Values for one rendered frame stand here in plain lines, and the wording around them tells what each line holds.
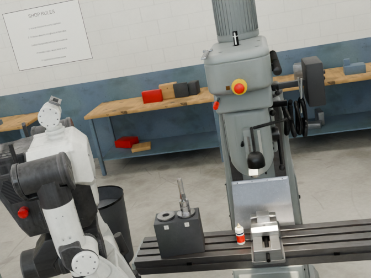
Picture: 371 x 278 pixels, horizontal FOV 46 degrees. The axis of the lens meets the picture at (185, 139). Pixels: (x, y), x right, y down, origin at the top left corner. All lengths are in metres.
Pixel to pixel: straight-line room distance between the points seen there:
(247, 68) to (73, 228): 0.87
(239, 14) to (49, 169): 1.18
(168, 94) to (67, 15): 1.90
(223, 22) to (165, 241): 1.08
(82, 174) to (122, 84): 5.15
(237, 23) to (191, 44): 4.16
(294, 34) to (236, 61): 4.48
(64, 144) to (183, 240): 0.98
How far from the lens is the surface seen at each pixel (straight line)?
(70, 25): 6.61
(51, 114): 1.40
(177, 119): 6.43
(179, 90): 5.78
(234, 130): 1.89
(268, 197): 2.47
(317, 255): 2.16
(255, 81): 1.70
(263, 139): 1.90
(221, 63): 1.69
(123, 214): 3.84
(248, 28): 2.06
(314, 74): 2.14
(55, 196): 1.25
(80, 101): 6.77
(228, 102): 1.82
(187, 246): 2.18
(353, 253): 2.17
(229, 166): 2.45
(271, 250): 2.02
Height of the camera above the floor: 2.12
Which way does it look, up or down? 18 degrees down
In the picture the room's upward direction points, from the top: 11 degrees counter-clockwise
